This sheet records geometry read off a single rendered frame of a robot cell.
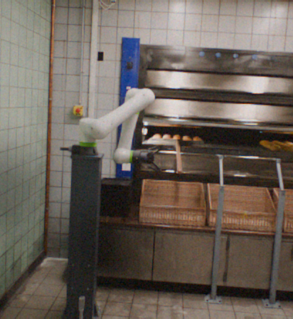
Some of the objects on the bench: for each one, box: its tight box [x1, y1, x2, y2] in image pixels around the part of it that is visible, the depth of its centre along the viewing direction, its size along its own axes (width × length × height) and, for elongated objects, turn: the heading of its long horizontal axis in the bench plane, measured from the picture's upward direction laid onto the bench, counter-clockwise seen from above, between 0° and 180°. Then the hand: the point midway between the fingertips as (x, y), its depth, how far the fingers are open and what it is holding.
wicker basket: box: [139, 179, 206, 226], centre depth 356 cm, size 49×56×28 cm
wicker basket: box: [206, 183, 277, 232], centre depth 354 cm, size 49×56×28 cm
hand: (170, 159), depth 278 cm, fingers open, 13 cm apart
